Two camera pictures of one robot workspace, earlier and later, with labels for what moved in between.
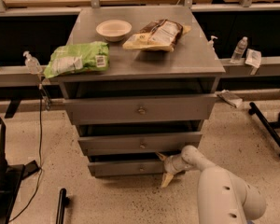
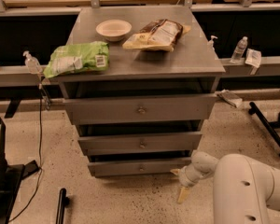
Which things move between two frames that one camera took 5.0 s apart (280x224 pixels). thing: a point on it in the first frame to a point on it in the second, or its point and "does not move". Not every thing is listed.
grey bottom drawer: x=126 y=168 does not move
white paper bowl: x=114 y=30 does not move
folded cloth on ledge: x=229 y=97 does not move
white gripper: x=170 y=165 to x=185 y=178
